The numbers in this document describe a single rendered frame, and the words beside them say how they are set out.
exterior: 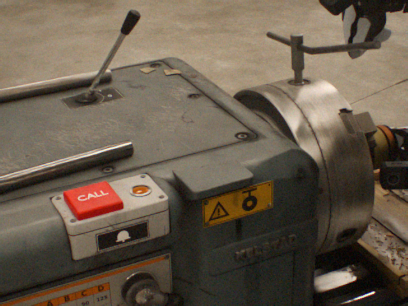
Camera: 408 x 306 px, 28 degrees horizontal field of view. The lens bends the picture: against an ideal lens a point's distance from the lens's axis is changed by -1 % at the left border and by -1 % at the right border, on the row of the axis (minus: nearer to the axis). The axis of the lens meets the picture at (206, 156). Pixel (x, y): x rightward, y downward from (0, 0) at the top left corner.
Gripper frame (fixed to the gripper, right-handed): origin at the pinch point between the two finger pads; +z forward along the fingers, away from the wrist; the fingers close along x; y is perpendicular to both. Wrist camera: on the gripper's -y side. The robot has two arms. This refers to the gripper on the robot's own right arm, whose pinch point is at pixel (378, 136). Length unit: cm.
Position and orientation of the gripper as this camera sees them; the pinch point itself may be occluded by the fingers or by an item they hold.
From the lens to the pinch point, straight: 158.7
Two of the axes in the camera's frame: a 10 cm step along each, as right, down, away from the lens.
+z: -4.4, -4.1, 8.0
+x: -0.2, -8.8, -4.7
